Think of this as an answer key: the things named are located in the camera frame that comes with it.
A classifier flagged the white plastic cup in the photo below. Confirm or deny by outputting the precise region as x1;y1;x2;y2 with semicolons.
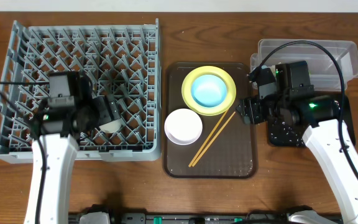
99;119;122;133

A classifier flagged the light blue bowl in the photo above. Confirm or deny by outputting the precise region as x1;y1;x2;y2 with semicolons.
191;74;227;108

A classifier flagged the pink white bowl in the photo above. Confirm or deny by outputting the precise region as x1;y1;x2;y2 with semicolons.
164;108;203;146

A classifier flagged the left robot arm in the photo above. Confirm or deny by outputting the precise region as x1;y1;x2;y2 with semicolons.
24;72;122;223

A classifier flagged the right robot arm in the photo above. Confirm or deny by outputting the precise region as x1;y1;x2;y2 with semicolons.
237;61;358;223

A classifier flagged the black waste tray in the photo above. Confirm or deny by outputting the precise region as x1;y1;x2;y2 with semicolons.
267;96;356;147

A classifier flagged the grey plastic dishwasher rack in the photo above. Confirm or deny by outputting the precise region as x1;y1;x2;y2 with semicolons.
0;22;161;164

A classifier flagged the clear plastic waste bin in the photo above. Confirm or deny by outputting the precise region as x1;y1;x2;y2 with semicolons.
250;39;358;91

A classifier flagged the right wooden chopstick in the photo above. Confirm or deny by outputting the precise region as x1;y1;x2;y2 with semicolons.
191;111;237;168

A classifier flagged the spilled rice pile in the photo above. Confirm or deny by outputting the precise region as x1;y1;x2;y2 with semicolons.
267;119;305;147

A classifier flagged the dark brown serving tray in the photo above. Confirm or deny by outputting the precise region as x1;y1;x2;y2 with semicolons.
163;62;257;179

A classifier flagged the yellow round plate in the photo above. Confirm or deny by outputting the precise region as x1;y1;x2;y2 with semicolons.
181;66;237;116

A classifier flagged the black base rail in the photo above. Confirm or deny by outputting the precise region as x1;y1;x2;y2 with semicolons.
68;204;287;224

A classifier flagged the left black cable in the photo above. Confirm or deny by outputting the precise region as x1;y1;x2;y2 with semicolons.
0;81;51;224

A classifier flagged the black cable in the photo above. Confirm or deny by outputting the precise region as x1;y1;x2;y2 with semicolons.
0;81;51;224
250;40;358;212

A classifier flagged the right black cable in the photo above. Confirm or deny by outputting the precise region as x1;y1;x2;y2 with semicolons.
250;40;358;212

